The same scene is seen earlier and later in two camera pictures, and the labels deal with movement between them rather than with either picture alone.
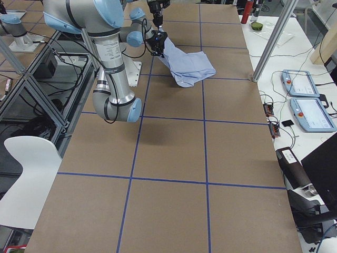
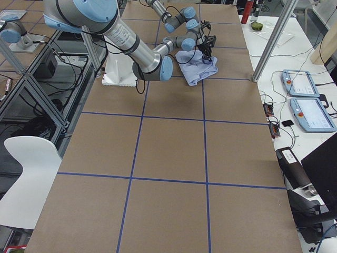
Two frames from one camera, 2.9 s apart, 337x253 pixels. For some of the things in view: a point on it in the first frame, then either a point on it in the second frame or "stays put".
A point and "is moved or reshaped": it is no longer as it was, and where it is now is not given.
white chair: (40, 161) stays put
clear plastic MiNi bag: (268, 26) stays put
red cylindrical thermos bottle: (248, 8) stays put
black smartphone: (288, 123) stays put
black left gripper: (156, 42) to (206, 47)
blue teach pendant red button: (299, 83) stays put
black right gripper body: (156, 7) to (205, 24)
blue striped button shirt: (186, 68) is moved or reshaped
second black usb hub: (274, 129) stays put
